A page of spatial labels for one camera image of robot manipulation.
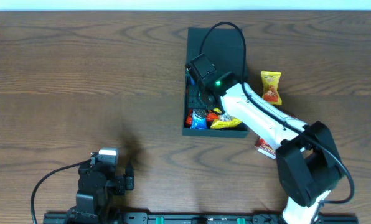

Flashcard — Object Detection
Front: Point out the red snack bag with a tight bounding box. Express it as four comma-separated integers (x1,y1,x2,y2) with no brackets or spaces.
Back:
185,108,221,129

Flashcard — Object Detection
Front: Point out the blue Oreo cookie pack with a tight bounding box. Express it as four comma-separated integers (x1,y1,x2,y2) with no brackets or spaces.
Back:
189,76,209,130

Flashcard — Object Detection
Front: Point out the yellow snack bag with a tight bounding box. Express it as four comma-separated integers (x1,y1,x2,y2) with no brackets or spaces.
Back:
206,108,242,129

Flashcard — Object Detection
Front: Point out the Hello Panda biscuit box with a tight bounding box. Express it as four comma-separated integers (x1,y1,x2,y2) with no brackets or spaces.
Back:
255,138,276,159

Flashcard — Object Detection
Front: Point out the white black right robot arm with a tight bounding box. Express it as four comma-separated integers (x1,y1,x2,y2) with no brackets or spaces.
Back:
185,54,348,223

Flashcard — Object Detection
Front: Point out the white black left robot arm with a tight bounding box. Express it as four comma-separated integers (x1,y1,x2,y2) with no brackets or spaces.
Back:
64,162,134,223

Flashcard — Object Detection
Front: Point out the dark green open box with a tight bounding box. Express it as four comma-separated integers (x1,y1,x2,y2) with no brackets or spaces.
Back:
182,27,249,138

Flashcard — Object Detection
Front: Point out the yellow orange snack packet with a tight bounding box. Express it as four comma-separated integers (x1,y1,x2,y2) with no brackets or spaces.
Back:
261,71,282,105

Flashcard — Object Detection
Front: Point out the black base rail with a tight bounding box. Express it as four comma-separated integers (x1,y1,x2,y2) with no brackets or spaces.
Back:
42,212,359,224

